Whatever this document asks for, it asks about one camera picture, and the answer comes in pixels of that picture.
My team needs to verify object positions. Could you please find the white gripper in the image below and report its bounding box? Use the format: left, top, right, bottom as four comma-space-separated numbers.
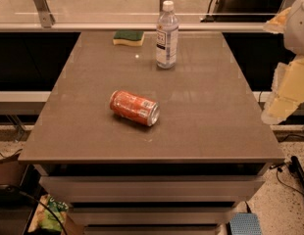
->
261, 0, 304, 124

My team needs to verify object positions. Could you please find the clear plastic water bottle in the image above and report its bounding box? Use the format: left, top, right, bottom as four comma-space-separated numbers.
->
156, 0, 178, 69

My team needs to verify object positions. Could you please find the green and yellow sponge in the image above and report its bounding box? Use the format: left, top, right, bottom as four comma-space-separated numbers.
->
113, 30, 144, 47

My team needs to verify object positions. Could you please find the grey drawer cabinet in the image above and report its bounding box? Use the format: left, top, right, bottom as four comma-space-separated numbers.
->
20, 31, 283, 235

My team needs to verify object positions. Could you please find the blue perforated pad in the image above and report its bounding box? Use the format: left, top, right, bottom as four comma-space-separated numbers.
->
228, 213, 262, 235

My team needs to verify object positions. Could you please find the green snack bag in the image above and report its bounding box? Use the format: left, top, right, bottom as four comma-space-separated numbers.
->
27, 194, 68, 235

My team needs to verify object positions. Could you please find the left metal railing bracket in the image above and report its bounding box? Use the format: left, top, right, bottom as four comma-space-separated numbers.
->
33, 0, 55, 28

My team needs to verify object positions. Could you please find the black floor cable left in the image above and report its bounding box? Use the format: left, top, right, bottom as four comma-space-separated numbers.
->
0, 183, 69, 235

